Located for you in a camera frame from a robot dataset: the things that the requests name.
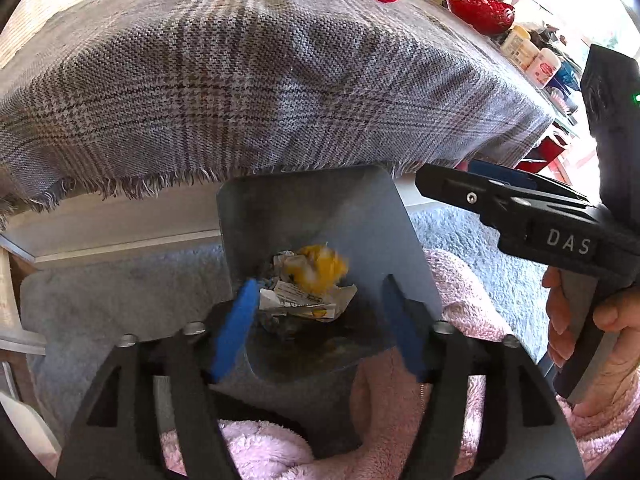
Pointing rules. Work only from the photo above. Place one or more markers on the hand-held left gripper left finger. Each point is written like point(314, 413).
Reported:
point(235, 330)

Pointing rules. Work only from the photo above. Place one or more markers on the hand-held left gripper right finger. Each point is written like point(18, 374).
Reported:
point(400, 320)

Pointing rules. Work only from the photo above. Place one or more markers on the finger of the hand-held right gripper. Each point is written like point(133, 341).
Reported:
point(460, 187)
point(505, 175)

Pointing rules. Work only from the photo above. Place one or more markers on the yellow snack wrapper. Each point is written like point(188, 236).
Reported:
point(320, 267)

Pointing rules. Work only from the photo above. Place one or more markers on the grey trash bin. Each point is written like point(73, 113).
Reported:
point(325, 210)

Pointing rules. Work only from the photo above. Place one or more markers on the person's right hand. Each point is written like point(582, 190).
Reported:
point(622, 355)

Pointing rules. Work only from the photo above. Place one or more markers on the red table base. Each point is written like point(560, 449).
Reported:
point(545, 152)

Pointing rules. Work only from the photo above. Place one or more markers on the pink fluffy robe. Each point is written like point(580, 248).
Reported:
point(465, 300)

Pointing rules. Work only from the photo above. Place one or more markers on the blue snack bag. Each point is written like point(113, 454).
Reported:
point(567, 77)

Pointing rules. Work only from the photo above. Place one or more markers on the yellow capped bottle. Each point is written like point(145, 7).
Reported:
point(520, 47)

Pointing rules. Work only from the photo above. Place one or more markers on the red basket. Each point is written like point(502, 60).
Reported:
point(482, 10)

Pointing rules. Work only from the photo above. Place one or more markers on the grey plaid tablecloth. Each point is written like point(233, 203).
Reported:
point(250, 85)

